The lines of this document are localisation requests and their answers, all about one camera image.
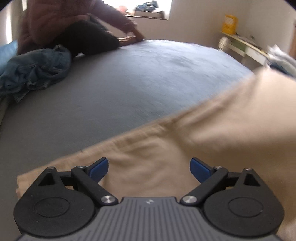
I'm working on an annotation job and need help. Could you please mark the beige trousers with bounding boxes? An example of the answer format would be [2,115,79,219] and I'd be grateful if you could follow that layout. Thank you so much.
[14,69,295,240]

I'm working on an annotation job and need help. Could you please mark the grey bed blanket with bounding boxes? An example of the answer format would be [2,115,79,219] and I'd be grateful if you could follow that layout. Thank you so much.
[1,40,251,240]

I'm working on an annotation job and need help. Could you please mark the blue denim jeans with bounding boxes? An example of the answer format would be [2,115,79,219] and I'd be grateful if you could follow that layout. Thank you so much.
[1,45,72,102]

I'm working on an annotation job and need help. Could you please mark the wooden side shelf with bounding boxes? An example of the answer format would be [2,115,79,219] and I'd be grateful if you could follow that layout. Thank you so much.
[221,32,269,69]

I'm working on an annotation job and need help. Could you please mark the white woven ball lamp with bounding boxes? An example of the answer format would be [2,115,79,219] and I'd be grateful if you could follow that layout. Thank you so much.
[218,36,229,52]

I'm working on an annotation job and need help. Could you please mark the white folded top garment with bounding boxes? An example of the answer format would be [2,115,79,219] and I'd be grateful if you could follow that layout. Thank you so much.
[267,45,296,78]

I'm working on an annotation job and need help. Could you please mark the blue duvet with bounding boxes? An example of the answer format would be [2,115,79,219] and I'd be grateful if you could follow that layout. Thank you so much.
[0,41,18,75]

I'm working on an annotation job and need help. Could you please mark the seated person in maroon jacket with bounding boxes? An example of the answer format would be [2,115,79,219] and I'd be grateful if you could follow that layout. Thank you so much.
[18,0,144,58]

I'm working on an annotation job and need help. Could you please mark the yellow box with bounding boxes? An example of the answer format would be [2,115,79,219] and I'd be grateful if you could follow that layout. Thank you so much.
[222,15,238,35]

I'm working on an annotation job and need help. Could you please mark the shoes on white box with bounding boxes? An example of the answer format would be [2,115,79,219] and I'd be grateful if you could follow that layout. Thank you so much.
[133,1,165,19]

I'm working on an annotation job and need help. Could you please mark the grey sweatpants with drawstring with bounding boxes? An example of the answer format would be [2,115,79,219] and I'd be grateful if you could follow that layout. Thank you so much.
[0,96,11,125]

